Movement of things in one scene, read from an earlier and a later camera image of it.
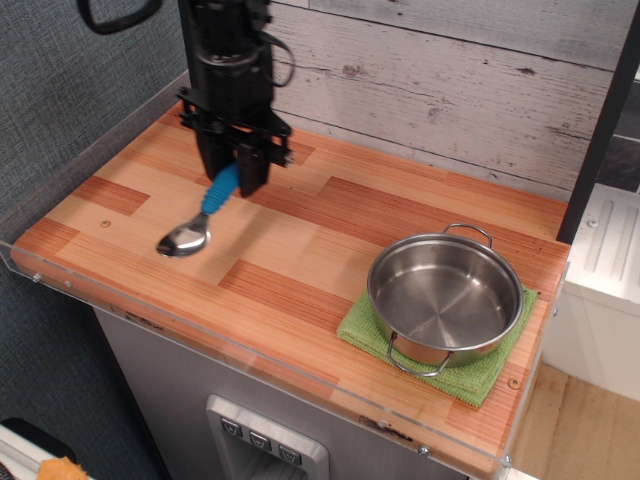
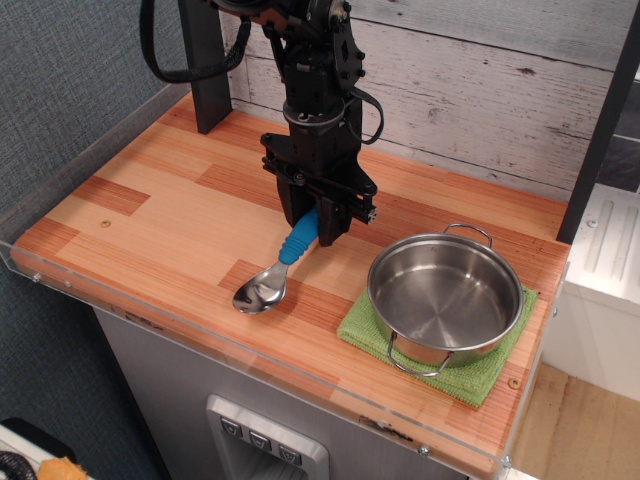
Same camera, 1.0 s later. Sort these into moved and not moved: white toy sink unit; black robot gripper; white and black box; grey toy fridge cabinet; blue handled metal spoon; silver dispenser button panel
Moved: blue handled metal spoon; black robot gripper
Not moved: silver dispenser button panel; white toy sink unit; white and black box; grey toy fridge cabinet
